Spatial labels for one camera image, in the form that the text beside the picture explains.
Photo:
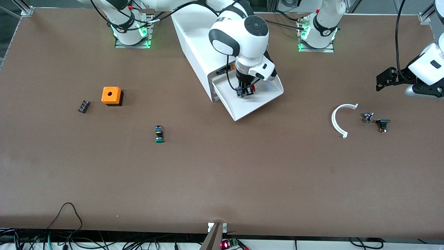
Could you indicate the white curved plastic arc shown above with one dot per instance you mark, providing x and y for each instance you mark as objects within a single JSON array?
[{"x": 333, "y": 119}]

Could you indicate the small black terminal block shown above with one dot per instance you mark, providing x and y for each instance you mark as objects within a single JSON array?
[{"x": 84, "y": 106}]

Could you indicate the orange black part in cabinet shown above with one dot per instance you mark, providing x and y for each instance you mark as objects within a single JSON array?
[{"x": 222, "y": 72}]

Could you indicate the green push button switch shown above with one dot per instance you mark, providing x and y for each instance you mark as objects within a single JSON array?
[{"x": 159, "y": 133}]

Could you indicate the small grey black switch part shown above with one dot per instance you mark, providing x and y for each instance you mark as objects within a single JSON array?
[{"x": 367, "y": 117}]

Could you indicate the aluminium frame post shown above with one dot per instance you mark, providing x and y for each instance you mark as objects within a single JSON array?
[
  {"x": 26, "y": 9},
  {"x": 427, "y": 15}
]

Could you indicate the orange box with hole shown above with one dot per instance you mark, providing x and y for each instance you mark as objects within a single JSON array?
[{"x": 111, "y": 95}]

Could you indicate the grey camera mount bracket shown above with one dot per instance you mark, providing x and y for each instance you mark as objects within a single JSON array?
[{"x": 212, "y": 239}]

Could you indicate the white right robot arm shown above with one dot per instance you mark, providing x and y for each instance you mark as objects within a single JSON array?
[{"x": 242, "y": 38}]

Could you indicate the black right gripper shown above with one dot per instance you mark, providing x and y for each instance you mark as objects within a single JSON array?
[{"x": 242, "y": 84}]

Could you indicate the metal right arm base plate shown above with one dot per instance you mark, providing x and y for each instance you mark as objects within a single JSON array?
[{"x": 150, "y": 31}]

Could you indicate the circuit board with red light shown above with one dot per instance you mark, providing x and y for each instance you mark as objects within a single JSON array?
[{"x": 230, "y": 243}]

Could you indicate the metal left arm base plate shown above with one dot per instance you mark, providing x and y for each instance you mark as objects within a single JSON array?
[{"x": 329, "y": 49}]

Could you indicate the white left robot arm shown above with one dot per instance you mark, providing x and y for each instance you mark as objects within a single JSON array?
[{"x": 326, "y": 21}]

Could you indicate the black switch contact block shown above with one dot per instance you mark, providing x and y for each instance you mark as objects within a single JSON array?
[{"x": 383, "y": 122}]

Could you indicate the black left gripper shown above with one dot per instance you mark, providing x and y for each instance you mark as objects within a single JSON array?
[{"x": 404, "y": 78}]

